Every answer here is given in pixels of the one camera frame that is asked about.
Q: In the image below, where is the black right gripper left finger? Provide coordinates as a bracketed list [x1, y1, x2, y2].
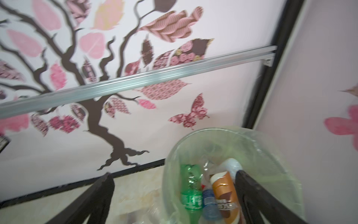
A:
[47, 173, 115, 224]

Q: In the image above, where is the black frame rail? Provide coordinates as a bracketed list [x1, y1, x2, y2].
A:
[242, 0, 305, 129]

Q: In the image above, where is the green Sprite bottle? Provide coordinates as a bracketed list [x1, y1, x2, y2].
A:
[180, 164, 203, 224]

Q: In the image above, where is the wire mesh waste bin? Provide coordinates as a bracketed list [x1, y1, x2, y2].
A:
[163, 127, 304, 224]

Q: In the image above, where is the clear bottle blue label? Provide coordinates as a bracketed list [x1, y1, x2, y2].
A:
[202, 184, 222, 222]

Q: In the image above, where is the white bottle red cap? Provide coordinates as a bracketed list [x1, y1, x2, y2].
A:
[219, 158, 243, 178]

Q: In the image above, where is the aluminium wall rail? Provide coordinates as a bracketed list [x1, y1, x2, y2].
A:
[1, 45, 277, 119]

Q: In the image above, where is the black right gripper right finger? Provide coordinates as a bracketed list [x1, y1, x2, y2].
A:
[235, 170, 306, 224]

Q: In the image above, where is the orange tea bottle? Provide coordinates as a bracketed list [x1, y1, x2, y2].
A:
[210, 171, 241, 224]

